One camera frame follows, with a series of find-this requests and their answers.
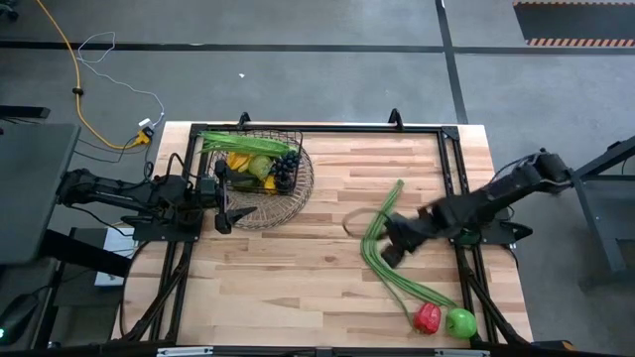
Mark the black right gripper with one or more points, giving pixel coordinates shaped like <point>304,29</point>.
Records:
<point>421,225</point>

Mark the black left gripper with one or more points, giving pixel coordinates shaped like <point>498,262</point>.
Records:
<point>208,187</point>

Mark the green long beans bundle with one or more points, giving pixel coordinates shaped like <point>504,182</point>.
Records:
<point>369,253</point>

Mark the yellow lemon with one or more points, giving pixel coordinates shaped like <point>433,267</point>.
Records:
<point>270,183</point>

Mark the green lettuce leaf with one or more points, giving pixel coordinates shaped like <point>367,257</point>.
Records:
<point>243,145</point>

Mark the dark grape bunch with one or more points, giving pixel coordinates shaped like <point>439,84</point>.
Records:
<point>285,166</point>

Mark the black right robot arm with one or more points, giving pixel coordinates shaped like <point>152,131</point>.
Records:
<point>516,186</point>

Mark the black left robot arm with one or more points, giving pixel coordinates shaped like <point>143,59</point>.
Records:
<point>124,193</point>

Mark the red bell pepper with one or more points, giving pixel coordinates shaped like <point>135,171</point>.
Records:
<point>427,318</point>

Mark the green apple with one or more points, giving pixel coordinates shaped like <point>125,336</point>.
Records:
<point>461,323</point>

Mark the grey desk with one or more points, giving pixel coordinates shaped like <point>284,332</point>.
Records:
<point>35,188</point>

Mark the black computer mouse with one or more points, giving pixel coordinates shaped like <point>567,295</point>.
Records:
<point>17,317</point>

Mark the hazard striped floor mat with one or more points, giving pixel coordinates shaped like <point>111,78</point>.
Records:
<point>570,22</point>

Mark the black frame bracket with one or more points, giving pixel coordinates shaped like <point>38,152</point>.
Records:
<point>243,119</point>
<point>395,117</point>

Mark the black aluminium table frame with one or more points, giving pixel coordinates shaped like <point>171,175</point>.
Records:
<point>372,128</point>

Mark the silver metal bracket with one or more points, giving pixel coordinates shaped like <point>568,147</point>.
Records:
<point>186,352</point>
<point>461,353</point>

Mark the black desk frame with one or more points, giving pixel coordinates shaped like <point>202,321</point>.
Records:
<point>593,218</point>

